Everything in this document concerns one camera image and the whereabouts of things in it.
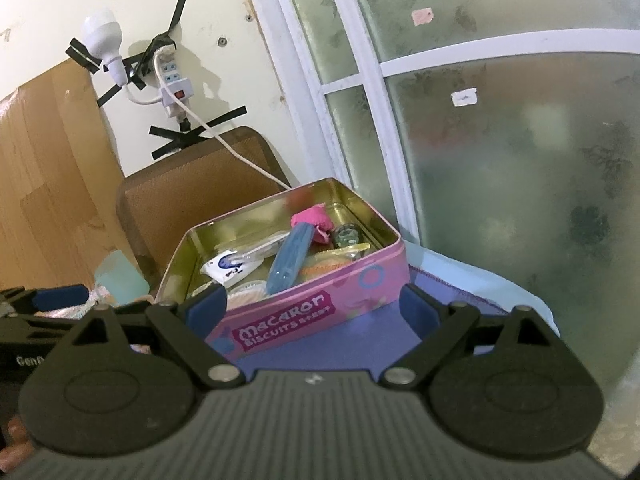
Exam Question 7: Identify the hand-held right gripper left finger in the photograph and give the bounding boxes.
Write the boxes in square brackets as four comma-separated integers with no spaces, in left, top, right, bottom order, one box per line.
[60,285,246,391]

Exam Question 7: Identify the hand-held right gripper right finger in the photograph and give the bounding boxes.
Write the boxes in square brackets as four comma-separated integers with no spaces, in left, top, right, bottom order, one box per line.
[382,284,568,391]

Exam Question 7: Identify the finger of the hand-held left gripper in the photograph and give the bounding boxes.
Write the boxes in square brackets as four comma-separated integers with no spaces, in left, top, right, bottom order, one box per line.
[0,284,91,318]

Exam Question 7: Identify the pink biscuit tin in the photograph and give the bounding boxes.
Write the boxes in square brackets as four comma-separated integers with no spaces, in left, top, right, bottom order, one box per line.
[154,177,412,361]

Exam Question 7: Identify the person's left hand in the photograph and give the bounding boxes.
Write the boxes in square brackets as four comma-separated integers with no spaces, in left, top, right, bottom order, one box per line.
[0,416,32,462]

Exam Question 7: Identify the beige round pad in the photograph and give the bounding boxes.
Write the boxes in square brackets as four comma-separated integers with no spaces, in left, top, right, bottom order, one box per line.
[190,280,268,311]

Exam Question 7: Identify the white printed sachet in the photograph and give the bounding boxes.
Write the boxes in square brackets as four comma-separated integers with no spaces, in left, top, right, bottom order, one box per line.
[200,250,256,288]

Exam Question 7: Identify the white plastic stick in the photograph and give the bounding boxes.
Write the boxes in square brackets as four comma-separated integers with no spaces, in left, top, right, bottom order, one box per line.
[235,232,291,263]

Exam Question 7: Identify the yellow wrapper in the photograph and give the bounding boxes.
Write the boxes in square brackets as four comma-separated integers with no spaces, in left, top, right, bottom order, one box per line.
[332,241,371,261]

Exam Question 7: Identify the light blue bed sheet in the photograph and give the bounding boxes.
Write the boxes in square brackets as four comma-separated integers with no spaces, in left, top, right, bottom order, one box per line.
[405,240,561,341]

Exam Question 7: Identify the blue tube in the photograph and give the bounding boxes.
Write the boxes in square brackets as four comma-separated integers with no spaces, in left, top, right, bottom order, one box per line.
[266,224,315,295]

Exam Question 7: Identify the orange packet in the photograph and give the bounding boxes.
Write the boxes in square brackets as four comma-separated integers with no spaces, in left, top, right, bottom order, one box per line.
[300,252,356,281]

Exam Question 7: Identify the small glass jar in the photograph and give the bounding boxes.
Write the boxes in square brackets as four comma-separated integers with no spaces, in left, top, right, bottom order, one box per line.
[332,225,358,251]

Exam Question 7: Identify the large cardboard sheet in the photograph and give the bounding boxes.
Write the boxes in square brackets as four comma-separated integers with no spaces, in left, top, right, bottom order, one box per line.
[0,60,146,311]

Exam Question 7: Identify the brown mesh chair back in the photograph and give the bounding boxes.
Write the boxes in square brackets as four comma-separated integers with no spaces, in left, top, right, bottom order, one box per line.
[116,126,292,291]

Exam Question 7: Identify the pink cloth ball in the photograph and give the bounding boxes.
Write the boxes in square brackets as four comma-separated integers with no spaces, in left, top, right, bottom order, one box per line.
[291,203,333,246]

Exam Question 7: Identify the white framed frosted glass door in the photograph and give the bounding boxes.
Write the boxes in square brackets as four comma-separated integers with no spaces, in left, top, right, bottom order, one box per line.
[237,0,640,401]

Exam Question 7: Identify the black tape strips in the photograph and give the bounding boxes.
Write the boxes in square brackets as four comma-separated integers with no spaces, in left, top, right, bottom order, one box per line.
[65,0,248,161]

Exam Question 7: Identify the white light bulb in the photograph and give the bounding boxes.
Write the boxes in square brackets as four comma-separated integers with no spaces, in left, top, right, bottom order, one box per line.
[81,8,128,86]

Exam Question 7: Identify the white power strip with cable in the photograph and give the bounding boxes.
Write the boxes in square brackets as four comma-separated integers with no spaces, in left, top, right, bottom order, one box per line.
[152,55,292,191]

